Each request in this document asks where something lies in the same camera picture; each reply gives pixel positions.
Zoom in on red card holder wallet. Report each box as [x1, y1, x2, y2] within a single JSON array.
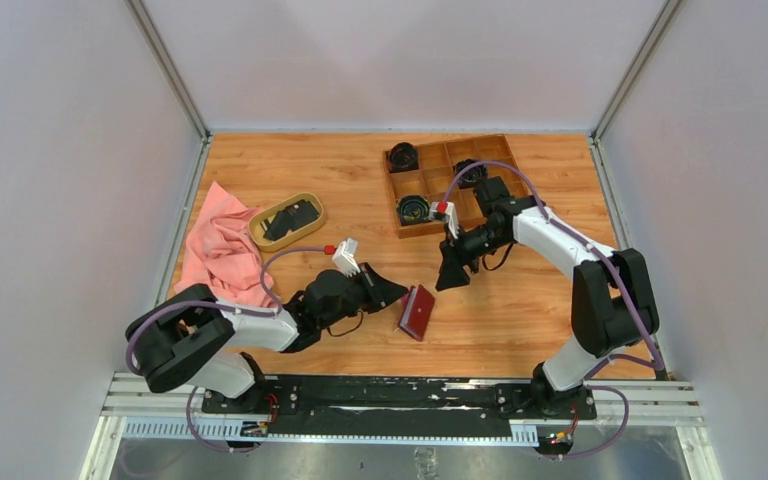
[[398, 285, 435, 342]]

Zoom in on black gold rolled item front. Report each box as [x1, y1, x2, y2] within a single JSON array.
[[396, 195, 430, 226]]

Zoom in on black rolled item middle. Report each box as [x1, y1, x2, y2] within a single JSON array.
[[453, 159, 488, 189]]

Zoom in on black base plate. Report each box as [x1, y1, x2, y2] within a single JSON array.
[[201, 375, 597, 439]]

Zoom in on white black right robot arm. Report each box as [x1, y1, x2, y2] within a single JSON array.
[[429, 177, 663, 418]]

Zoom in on wooden compartment tray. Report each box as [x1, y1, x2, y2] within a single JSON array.
[[382, 134, 530, 239]]

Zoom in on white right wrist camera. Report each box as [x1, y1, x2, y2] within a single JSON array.
[[429, 201, 460, 240]]

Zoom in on pink cloth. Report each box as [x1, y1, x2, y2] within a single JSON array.
[[173, 182, 276, 307]]

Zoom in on black rolled item back left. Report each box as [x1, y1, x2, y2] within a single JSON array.
[[386, 142, 419, 173]]

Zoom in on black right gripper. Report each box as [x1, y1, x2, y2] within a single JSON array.
[[436, 223, 511, 292]]

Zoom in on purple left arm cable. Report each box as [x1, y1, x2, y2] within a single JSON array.
[[124, 246, 339, 378]]

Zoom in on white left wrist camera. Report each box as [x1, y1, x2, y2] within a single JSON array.
[[331, 237, 360, 277]]

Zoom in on black cards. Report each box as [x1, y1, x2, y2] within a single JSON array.
[[261, 200, 321, 241]]

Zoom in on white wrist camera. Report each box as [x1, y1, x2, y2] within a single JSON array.
[[331, 237, 360, 277], [429, 201, 460, 240]]

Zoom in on yellow oval tray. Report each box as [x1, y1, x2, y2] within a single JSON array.
[[248, 192, 327, 253]]

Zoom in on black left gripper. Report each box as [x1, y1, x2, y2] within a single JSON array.
[[319, 262, 408, 330]]

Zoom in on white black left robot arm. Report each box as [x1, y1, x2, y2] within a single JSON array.
[[125, 263, 409, 413]]

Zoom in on aluminium front rail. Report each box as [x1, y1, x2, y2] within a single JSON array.
[[102, 374, 704, 447]]

